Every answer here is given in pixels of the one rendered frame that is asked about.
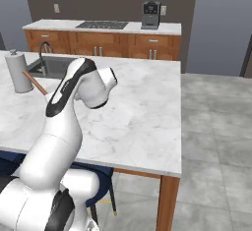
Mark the wooden base cupboard run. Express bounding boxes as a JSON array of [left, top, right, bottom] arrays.
[[24, 28, 182, 62]]

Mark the grey sink basin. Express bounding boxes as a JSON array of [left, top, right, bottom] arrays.
[[26, 55, 80, 81]]

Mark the blue stool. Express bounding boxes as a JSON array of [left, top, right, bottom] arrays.
[[69, 161, 118, 225], [0, 149, 28, 195]]

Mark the black hob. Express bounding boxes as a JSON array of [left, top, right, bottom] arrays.
[[75, 20, 130, 30]]

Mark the black tap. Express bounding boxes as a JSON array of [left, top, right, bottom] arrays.
[[37, 40, 54, 78]]

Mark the brown wooden stick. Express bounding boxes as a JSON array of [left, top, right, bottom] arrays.
[[22, 70, 49, 96]]

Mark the grey coffee machine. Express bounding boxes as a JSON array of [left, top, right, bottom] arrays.
[[140, 0, 162, 30]]

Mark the white paper towel roll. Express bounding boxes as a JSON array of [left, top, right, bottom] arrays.
[[4, 48, 35, 94]]

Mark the wooden counter leg frame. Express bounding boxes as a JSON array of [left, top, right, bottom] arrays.
[[112, 167, 181, 231]]

